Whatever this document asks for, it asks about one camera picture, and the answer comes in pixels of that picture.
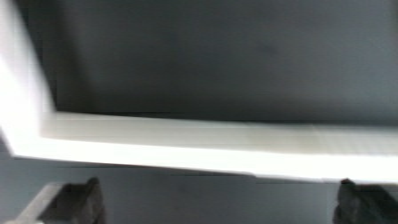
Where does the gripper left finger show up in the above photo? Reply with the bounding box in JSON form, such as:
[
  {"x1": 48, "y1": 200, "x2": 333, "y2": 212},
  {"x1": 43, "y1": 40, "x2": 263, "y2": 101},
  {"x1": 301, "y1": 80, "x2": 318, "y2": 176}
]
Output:
[{"x1": 15, "y1": 178, "x2": 107, "y2": 224}]

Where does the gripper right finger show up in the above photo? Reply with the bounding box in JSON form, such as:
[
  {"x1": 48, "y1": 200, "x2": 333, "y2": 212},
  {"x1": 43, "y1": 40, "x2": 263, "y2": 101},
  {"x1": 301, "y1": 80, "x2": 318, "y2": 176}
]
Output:
[{"x1": 333, "y1": 179, "x2": 398, "y2": 224}]

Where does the white front fence bar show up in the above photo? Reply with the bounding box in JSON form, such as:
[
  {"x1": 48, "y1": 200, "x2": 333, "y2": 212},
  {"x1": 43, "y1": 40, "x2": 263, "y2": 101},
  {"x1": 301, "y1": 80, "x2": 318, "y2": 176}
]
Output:
[{"x1": 4, "y1": 113, "x2": 398, "y2": 184}]

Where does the white fence bar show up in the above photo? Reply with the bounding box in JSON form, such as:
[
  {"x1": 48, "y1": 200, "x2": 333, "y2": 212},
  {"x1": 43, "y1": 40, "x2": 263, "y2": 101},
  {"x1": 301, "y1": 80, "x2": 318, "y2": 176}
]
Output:
[
  {"x1": 4, "y1": 113, "x2": 398, "y2": 184},
  {"x1": 0, "y1": 0, "x2": 54, "y2": 158}
]

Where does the white right fence bar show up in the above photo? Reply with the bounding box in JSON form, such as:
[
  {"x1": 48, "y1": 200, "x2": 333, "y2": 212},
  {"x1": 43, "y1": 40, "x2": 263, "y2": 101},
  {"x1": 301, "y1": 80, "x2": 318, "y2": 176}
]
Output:
[{"x1": 0, "y1": 0, "x2": 54, "y2": 158}]

